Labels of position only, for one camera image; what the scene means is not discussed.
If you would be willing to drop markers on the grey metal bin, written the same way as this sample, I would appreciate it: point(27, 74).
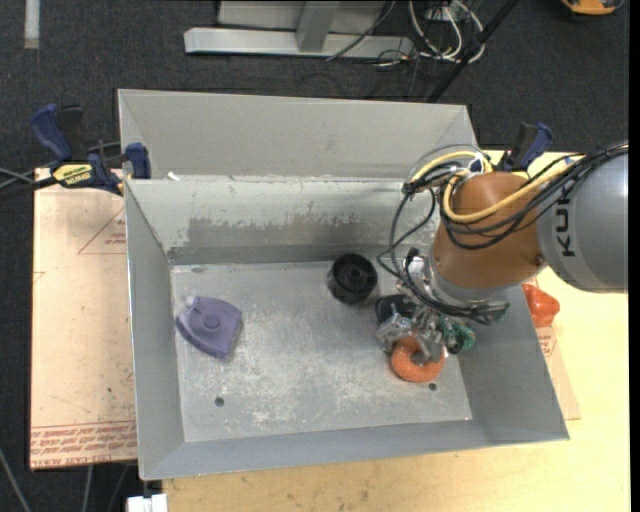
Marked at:
point(310, 350)

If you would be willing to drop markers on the purple toy iron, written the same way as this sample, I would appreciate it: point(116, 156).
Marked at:
point(210, 325)

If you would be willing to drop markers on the black ribbed wheel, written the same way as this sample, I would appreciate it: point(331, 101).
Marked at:
point(352, 277)

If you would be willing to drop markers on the black rounded block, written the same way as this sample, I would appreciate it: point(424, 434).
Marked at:
point(387, 306)

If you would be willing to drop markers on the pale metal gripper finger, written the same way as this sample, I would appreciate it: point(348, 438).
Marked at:
point(429, 345)
point(392, 330)

